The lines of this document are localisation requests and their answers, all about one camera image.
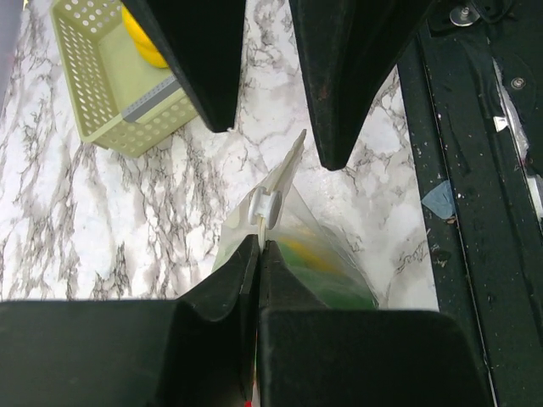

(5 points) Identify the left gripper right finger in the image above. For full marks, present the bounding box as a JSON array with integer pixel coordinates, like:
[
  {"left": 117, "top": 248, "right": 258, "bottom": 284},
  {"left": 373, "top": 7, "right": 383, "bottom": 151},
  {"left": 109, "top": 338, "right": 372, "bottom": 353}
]
[{"left": 258, "top": 242, "right": 490, "bottom": 406}]

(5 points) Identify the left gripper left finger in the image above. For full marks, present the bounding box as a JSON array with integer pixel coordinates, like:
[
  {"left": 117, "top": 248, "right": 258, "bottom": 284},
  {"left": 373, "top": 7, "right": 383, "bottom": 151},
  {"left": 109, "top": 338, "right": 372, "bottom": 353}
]
[{"left": 1, "top": 235, "right": 259, "bottom": 406}]

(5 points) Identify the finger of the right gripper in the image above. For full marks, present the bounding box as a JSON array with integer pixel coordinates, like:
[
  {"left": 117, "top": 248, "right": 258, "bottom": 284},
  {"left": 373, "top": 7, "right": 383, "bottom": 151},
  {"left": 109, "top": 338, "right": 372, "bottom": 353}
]
[
  {"left": 123, "top": 0, "right": 246, "bottom": 132},
  {"left": 289, "top": 0, "right": 433, "bottom": 170}
]

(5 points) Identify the green bell pepper toy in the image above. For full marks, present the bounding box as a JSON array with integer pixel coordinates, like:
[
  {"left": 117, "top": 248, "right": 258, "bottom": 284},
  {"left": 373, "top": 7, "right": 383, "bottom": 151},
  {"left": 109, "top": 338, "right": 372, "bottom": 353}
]
[{"left": 260, "top": 237, "right": 378, "bottom": 310}]

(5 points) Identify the yellow lemon toy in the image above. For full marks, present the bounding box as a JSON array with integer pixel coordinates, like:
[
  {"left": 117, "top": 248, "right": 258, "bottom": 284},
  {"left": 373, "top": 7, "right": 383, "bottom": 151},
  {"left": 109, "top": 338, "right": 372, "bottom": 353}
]
[{"left": 279, "top": 238, "right": 340, "bottom": 274}]

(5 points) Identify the clear zip top bag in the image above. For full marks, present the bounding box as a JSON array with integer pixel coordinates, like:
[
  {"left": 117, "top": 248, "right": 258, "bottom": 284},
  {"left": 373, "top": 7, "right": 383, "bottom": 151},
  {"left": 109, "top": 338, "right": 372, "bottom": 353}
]
[{"left": 211, "top": 129, "right": 387, "bottom": 313}]

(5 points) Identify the yellow banana bunch toy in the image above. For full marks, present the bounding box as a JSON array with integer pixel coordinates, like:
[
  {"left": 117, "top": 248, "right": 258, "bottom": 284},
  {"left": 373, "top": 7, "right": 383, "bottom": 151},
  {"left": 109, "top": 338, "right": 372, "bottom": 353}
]
[{"left": 121, "top": 5, "right": 169, "bottom": 69}]

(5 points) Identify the beige plastic basket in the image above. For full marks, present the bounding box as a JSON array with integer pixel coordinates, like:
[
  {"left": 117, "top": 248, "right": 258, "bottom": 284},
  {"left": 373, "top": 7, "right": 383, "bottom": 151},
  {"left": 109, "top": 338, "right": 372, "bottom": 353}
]
[{"left": 50, "top": 1, "right": 197, "bottom": 158}]

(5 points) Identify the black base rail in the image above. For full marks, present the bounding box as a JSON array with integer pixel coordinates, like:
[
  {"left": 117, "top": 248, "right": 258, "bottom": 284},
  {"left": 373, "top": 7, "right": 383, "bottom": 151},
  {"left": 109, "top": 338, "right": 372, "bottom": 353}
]
[{"left": 398, "top": 1, "right": 542, "bottom": 406}]

